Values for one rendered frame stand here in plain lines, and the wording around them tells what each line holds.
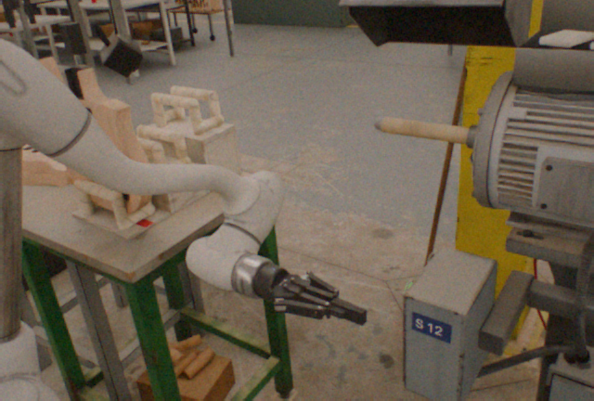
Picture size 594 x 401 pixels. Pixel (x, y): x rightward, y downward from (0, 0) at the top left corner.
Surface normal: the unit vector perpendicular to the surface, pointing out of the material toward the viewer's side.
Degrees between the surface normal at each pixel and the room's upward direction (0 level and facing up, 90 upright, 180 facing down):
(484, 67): 90
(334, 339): 0
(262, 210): 80
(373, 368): 0
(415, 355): 90
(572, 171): 90
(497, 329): 0
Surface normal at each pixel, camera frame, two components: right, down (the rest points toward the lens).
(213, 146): 0.80, 0.20
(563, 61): -0.58, 0.40
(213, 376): -0.08, -0.89
